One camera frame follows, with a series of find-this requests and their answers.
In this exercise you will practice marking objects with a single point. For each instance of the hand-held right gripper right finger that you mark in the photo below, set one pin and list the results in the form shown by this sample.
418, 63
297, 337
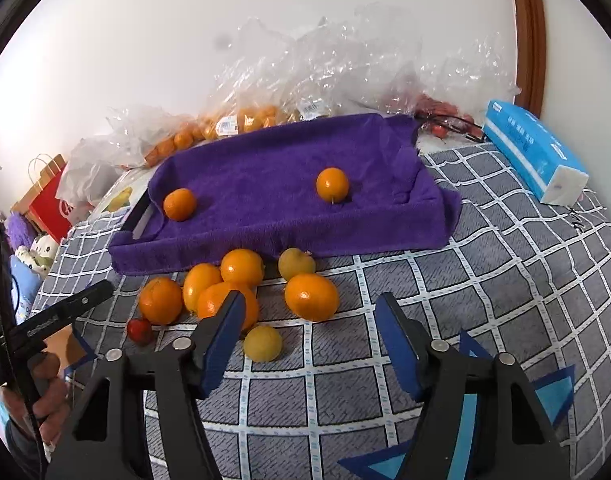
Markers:
394, 342

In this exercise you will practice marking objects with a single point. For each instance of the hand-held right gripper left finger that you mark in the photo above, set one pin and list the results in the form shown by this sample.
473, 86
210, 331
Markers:
225, 345

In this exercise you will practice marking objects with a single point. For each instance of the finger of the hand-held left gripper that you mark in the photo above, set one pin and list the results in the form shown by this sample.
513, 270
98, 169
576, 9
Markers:
65, 307

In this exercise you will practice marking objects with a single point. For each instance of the orange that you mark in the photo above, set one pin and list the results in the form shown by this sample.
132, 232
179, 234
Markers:
160, 300
200, 286
212, 305
332, 185
242, 266
311, 296
180, 204

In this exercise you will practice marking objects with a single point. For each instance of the small red fruit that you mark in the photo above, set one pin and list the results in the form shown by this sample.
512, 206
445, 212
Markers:
139, 331

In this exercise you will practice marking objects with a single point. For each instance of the yellow-green round fruit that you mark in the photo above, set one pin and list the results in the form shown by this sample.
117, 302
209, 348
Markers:
295, 262

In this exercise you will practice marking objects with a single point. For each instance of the black tray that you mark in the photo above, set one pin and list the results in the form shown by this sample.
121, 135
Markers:
134, 224

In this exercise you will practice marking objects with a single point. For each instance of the clear bag of red fruits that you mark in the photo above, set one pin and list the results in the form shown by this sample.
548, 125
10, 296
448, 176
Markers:
440, 109

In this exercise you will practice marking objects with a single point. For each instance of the person's left hand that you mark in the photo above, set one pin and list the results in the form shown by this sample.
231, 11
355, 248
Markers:
52, 407

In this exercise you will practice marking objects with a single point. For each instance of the small yellow citrus fruit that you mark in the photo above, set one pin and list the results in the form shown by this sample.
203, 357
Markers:
263, 343

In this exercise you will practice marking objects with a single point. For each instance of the blue plush toy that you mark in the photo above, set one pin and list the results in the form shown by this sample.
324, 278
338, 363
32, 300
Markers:
21, 282

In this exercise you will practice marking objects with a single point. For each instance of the white plush toy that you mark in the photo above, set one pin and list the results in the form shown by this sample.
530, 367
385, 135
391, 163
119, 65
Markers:
40, 251

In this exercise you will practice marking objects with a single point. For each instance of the purple plush toy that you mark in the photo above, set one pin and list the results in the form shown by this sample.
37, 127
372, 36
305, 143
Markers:
17, 227

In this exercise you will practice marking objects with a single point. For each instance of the grey checked blanket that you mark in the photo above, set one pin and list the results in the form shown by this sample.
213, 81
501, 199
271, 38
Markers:
485, 260

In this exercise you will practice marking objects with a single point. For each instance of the crumpled white plastic bag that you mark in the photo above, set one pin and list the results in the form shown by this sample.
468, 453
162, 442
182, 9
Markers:
95, 160

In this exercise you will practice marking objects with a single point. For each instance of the purple towel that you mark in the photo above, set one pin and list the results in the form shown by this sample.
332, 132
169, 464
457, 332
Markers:
255, 170

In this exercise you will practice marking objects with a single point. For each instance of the blue tissue pack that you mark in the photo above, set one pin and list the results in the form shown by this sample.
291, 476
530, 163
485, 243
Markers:
525, 150

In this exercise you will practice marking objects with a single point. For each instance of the brown wooden door frame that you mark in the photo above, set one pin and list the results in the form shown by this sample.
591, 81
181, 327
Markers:
528, 20

